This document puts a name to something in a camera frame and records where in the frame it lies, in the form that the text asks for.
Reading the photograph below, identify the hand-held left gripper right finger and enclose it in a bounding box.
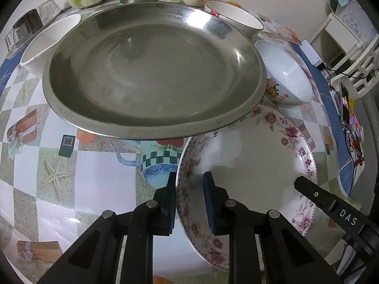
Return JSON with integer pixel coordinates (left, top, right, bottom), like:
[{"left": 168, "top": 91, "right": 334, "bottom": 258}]
[{"left": 203, "top": 172, "right": 344, "bottom": 284}]

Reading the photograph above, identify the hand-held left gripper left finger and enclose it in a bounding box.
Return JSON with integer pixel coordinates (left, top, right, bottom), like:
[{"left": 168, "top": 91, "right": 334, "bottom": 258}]
[{"left": 37, "top": 172, "right": 178, "bottom": 284}]

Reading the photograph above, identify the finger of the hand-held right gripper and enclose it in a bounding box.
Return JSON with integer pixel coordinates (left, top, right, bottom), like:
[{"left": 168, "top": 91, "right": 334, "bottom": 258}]
[{"left": 294, "top": 176, "right": 368, "bottom": 235}]

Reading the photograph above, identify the pink floral ceramic plate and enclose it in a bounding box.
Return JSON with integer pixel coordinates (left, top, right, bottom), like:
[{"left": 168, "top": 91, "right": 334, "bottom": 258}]
[{"left": 176, "top": 102, "right": 318, "bottom": 273}]

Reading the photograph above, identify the stainless steel plate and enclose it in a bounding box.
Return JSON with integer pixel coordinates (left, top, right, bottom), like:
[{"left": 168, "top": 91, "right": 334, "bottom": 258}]
[{"left": 42, "top": 1, "right": 267, "bottom": 139}]

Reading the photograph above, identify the large plain white bowl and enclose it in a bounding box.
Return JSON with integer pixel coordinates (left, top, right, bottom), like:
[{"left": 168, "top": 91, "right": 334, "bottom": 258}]
[{"left": 20, "top": 13, "right": 82, "bottom": 79}]

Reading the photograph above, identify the colourful toy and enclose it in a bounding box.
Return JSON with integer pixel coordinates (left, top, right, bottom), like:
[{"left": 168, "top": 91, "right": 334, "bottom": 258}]
[{"left": 348, "top": 98, "right": 367, "bottom": 166}]

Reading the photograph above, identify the blue quilted cloth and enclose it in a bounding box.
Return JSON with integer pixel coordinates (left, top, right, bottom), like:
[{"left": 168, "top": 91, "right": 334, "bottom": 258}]
[{"left": 0, "top": 44, "right": 362, "bottom": 197}]

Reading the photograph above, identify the black smartphone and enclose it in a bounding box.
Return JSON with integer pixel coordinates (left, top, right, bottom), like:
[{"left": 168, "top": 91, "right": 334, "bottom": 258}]
[{"left": 340, "top": 83, "right": 350, "bottom": 128}]

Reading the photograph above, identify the printed checkered tablecloth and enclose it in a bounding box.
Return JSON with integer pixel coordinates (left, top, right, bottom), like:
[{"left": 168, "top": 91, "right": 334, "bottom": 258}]
[{"left": 0, "top": 0, "right": 350, "bottom": 284}]

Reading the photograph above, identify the white bowl with flower print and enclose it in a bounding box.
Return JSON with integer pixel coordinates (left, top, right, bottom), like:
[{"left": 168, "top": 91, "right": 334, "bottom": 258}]
[{"left": 255, "top": 40, "right": 315, "bottom": 107}]

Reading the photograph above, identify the small white plastic box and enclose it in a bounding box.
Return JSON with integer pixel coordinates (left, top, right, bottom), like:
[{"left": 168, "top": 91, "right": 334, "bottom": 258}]
[{"left": 300, "top": 41, "right": 324, "bottom": 67}]

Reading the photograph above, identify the white plastic chair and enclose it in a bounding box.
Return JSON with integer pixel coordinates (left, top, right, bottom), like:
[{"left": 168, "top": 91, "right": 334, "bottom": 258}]
[{"left": 308, "top": 0, "right": 379, "bottom": 98}]

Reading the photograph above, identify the red-rimmed white bowl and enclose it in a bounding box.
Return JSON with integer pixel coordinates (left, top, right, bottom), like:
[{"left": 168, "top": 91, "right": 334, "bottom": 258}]
[{"left": 204, "top": 0, "right": 264, "bottom": 39}]

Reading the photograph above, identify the light green cloth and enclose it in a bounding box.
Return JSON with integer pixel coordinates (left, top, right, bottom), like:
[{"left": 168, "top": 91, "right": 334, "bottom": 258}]
[{"left": 329, "top": 0, "right": 352, "bottom": 14}]

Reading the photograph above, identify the clear glass cup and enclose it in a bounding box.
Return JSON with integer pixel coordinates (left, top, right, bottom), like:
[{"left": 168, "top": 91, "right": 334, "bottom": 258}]
[
  {"left": 4, "top": 31, "right": 19, "bottom": 51},
  {"left": 38, "top": 0, "right": 62, "bottom": 24}
]

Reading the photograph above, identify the glass teapot with dark lid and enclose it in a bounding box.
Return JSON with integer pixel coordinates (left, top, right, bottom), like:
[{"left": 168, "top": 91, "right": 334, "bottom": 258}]
[{"left": 13, "top": 9, "right": 42, "bottom": 41}]

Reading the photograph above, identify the black cable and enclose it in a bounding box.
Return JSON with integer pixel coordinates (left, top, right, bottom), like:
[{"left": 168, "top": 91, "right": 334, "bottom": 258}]
[{"left": 321, "top": 67, "right": 379, "bottom": 81}]

